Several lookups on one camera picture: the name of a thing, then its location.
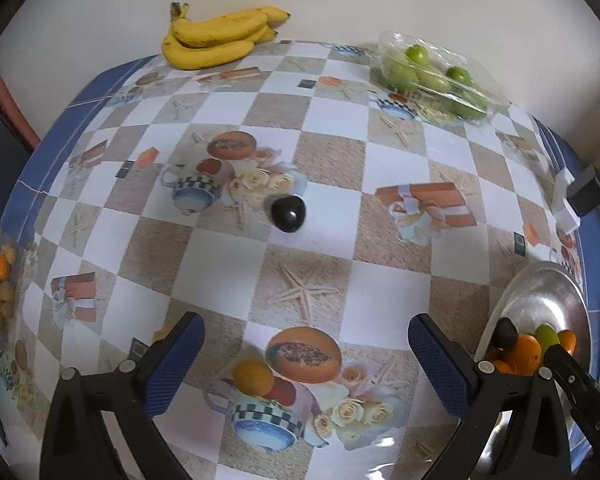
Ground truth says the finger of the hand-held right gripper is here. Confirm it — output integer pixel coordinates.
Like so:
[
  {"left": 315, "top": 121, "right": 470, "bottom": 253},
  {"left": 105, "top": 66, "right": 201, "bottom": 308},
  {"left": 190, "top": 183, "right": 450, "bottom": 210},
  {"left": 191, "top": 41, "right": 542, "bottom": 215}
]
[{"left": 544, "top": 342, "right": 600, "bottom": 456}]

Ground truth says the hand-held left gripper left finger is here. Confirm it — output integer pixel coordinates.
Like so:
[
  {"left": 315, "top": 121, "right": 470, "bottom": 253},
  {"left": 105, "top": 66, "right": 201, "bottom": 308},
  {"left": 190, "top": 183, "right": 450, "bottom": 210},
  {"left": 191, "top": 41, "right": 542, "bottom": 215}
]
[{"left": 39, "top": 311, "right": 206, "bottom": 480}]

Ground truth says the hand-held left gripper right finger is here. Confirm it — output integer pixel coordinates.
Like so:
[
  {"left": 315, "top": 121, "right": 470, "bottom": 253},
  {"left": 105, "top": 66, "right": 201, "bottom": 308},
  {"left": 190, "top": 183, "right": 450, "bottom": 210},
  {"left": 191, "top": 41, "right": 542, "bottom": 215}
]
[{"left": 409, "top": 313, "right": 588, "bottom": 480}]

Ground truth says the dark avocado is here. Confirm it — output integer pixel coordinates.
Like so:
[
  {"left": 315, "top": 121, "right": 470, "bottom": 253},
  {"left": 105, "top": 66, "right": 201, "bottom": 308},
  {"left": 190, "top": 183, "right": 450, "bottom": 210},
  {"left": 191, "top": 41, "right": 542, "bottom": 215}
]
[
  {"left": 270, "top": 196, "right": 308, "bottom": 233},
  {"left": 494, "top": 317, "right": 520, "bottom": 353}
]

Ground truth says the tan round fruit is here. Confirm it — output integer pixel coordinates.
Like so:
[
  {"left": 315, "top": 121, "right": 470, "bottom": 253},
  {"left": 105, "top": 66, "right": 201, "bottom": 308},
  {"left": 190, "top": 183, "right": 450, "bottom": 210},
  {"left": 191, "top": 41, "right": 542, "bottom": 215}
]
[{"left": 231, "top": 359, "right": 274, "bottom": 398}]

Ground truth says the large orange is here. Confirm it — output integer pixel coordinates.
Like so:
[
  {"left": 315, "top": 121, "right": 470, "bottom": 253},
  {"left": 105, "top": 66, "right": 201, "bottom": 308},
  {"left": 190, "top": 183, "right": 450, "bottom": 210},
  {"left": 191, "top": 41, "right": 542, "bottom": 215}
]
[{"left": 510, "top": 335, "right": 543, "bottom": 376}]

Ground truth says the metal bowl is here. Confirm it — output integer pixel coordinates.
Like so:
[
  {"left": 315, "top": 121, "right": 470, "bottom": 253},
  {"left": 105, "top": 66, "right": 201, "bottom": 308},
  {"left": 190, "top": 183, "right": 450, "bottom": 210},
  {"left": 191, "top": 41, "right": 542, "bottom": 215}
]
[{"left": 472, "top": 262, "right": 593, "bottom": 480}]

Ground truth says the pile of small tan fruits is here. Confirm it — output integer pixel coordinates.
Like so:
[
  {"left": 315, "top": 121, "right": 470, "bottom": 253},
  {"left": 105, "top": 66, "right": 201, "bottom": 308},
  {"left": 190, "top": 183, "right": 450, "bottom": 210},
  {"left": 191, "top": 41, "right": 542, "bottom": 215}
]
[{"left": 0, "top": 247, "right": 20, "bottom": 333}]

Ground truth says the pile of small green fruits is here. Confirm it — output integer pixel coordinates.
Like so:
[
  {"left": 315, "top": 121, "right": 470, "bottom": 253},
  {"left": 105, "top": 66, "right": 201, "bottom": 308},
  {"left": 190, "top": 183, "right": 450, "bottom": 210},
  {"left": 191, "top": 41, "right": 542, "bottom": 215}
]
[{"left": 384, "top": 45, "right": 488, "bottom": 121}]

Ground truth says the printed checkered tablecloth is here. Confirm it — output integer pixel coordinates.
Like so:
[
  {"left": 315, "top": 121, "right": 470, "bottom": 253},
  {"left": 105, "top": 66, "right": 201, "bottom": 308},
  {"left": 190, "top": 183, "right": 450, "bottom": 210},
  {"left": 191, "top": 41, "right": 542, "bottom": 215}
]
[{"left": 0, "top": 40, "right": 600, "bottom": 480}]

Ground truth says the white plastic object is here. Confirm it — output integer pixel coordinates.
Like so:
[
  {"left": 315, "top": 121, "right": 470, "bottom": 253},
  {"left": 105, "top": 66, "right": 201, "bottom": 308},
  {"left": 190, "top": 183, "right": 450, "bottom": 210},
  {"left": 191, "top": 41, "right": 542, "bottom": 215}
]
[{"left": 550, "top": 170, "right": 581, "bottom": 233}]

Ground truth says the black box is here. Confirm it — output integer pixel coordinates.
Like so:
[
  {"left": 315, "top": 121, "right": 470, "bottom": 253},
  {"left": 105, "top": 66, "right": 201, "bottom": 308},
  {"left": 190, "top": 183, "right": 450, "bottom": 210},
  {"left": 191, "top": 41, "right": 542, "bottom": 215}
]
[{"left": 567, "top": 164, "right": 600, "bottom": 216}]

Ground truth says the clear plastic clamshell container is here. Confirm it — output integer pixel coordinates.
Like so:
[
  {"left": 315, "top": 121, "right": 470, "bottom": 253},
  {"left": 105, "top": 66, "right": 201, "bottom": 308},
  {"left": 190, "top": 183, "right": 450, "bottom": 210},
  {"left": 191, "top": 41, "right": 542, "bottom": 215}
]
[{"left": 377, "top": 30, "right": 511, "bottom": 123}]

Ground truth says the salmon pink chair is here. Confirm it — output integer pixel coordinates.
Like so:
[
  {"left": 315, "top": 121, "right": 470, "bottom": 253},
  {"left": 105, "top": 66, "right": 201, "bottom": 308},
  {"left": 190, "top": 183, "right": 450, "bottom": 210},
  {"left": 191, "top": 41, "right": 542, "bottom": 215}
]
[{"left": 0, "top": 76, "right": 41, "bottom": 150}]

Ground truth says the bunch of yellow bananas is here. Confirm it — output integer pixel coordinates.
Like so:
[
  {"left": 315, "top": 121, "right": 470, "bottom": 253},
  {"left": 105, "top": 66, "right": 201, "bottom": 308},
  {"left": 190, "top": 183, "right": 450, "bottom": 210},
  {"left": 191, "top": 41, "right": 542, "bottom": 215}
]
[{"left": 161, "top": 2, "right": 292, "bottom": 71}]

